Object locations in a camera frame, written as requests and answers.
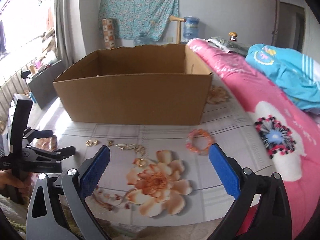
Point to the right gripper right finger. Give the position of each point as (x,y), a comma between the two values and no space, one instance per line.
(261,207)

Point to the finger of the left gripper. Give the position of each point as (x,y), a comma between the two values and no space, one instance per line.
(30,134)
(34,155)

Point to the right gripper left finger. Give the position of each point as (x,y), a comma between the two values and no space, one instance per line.
(45,218)

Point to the gold chain jewelry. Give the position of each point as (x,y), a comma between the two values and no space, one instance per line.
(137,148)

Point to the left hand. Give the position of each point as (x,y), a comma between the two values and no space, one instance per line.
(7,179)

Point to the dark grey cabinet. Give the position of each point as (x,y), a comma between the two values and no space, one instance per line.
(41,84)

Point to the pink floral blanket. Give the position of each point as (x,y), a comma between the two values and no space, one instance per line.
(289,135)

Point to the grey curtain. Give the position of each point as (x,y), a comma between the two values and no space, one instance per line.
(68,31)

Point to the brown cardboard box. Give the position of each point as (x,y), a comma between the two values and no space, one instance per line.
(143,85)

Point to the patterned gift roll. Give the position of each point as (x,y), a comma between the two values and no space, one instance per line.
(108,33)

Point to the teal floral hanging cloth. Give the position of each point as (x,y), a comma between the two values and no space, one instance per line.
(132,17)

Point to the grey patterned pillow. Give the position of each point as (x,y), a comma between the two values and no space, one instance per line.
(229,46)

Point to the wooden chair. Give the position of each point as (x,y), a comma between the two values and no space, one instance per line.
(179,22)

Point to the door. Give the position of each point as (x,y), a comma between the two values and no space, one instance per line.
(289,26)

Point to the blue water bottle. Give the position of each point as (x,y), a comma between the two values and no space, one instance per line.
(190,28)

